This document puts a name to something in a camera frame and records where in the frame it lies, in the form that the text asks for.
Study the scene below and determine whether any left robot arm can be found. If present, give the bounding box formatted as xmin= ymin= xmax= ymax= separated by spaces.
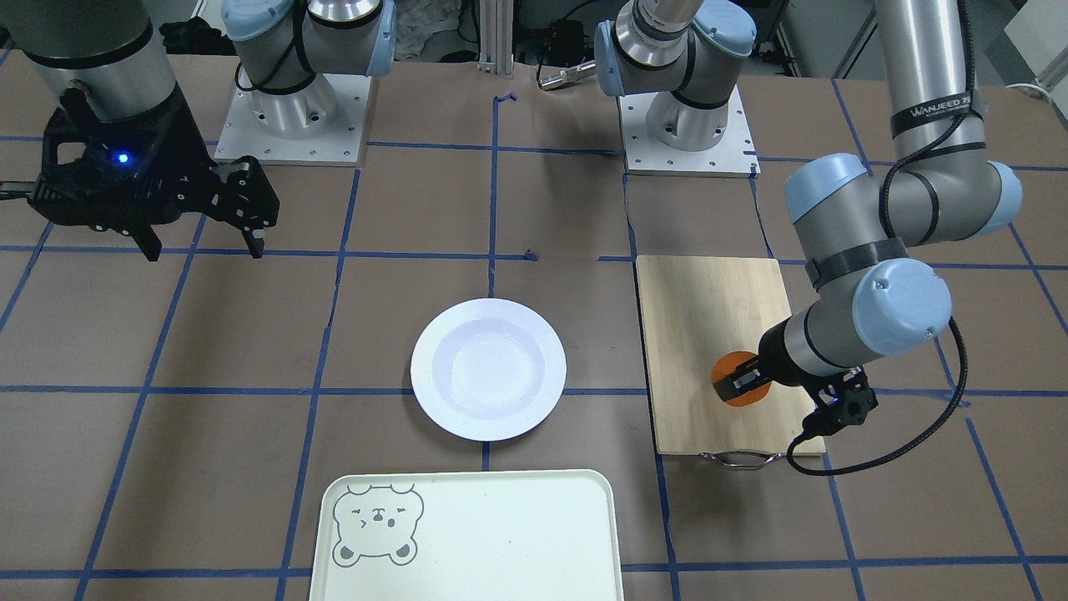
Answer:
xmin=711 ymin=1 xmax=1023 ymax=441

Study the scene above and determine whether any white ceramic plate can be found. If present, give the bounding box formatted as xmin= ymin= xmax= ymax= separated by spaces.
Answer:
xmin=411 ymin=298 xmax=567 ymax=442

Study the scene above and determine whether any pale green bear tray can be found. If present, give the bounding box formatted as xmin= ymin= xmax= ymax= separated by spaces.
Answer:
xmin=310 ymin=469 xmax=624 ymax=600

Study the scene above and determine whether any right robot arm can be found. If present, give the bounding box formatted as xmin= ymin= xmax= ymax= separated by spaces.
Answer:
xmin=3 ymin=1 xmax=397 ymax=260

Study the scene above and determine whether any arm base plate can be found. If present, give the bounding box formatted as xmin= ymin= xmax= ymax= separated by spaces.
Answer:
xmin=617 ymin=86 xmax=761 ymax=178
xmin=214 ymin=73 xmax=376 ymax=167

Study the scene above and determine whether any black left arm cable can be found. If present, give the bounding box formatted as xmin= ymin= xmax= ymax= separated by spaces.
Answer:
xmin=786 ymin=0 xmax=977 ymax=477

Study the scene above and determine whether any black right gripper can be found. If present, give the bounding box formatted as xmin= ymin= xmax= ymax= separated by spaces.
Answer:
xmin=3 ymin=83 xmax=280 ymax=262

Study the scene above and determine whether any orange fruit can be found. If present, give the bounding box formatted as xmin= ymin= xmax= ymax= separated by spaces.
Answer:
xmin=711 ymin=351 xmax=770 ymax=407

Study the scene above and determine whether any aluminium frame post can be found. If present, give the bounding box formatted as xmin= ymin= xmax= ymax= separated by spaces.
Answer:
xmin=476 ymin=0 xmax=514 ymax=79

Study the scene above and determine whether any bamboo cutting board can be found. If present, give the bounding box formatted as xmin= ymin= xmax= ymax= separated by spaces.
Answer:
xmin=637 ymin=255 xmax=814 ymax=469

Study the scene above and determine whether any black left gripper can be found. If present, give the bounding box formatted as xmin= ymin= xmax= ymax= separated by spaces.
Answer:
xmin=717 ymin=322 xmax=878 ymax=437

